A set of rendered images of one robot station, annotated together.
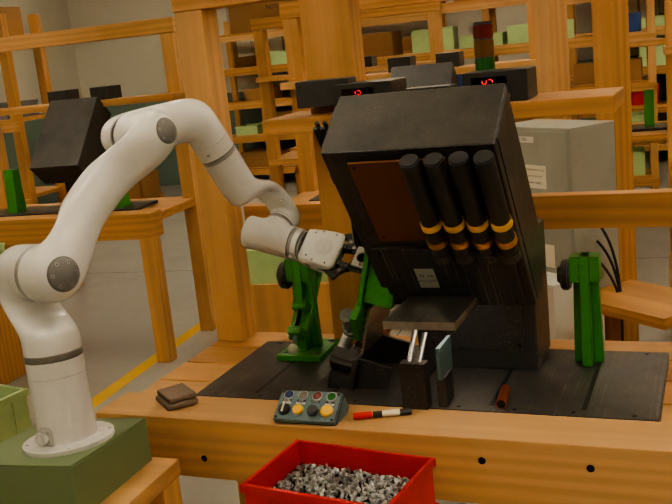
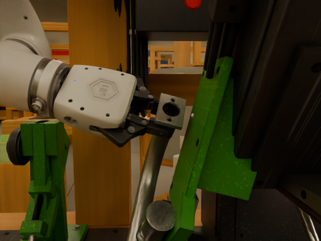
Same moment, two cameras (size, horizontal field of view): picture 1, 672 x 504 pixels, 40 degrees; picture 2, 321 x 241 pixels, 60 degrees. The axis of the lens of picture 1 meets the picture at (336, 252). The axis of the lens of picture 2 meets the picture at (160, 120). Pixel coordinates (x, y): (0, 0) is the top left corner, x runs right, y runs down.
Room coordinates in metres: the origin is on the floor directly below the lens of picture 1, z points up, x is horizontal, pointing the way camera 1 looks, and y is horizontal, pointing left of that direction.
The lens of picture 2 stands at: (1.84, 0.13, 1.24)
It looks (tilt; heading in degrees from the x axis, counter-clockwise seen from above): 7 degrees down; 334
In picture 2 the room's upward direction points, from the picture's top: straight up
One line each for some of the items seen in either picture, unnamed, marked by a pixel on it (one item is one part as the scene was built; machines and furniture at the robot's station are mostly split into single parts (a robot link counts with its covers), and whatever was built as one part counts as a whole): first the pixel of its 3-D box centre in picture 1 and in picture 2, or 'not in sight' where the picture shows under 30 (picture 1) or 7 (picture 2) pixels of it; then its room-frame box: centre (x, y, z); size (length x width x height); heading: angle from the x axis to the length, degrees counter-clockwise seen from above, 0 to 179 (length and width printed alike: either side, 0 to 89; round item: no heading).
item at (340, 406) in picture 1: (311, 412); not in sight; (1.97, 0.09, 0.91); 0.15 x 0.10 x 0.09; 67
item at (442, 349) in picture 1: (445, 371); not in sight; (1.99, -0.22, 0.97); 0.10 x 0.02 x 0.14; 157
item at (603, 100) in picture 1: (438, 111); not in sight; (2.41, -0.30, 1.52); 0.90 x 0.25 x 0.04; 67
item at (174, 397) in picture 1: (176, 396); not in sight; (2.15, 0.43, 0.91); 0.10 x 0.08 x 0.03; 27
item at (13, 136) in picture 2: (284, 275); (18, 146); (2.46, 0.15, 1.12); 0.07 x 0.03 x 0.08; 157
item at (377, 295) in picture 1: (383, 274); (219, 136); (2.14, -0.11, 1.17); 0.13 x 0.12 x 0.20; 67
